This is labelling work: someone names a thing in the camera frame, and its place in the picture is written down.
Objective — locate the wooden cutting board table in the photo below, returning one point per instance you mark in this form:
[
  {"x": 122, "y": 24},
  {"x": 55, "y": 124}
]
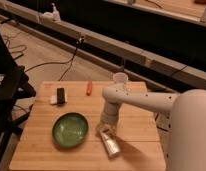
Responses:
[{"x": 137, "y": 135}]

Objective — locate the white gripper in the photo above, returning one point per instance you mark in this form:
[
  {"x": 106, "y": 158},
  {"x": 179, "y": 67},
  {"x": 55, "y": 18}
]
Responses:
[{"x": 107, "y": 123}]

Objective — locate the white device on rail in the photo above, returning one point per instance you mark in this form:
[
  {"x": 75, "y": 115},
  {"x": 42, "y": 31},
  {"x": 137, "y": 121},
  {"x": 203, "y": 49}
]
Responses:
[{"x": 54, "y": 15}]

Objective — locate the long metal rail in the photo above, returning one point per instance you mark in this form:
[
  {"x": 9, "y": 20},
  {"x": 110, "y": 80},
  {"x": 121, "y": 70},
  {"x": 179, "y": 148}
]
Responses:
[{"x": 156, "y": 46}]

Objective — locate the white plastic bottle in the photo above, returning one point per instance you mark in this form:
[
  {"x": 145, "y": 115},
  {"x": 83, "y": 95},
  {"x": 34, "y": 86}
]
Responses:
[{"x": 110, "y": 144}]

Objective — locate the black and white sushi toy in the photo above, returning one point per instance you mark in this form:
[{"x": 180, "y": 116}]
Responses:
[{"x": 59, "y": 98}]

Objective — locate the green ceramic bowl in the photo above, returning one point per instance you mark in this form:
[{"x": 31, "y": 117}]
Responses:
[{"x": 70, "y": 130}]

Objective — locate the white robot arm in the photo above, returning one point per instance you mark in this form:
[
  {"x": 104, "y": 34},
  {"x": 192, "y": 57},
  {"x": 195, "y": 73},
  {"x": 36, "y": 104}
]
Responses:
[{"x": 186, "y": 111}]

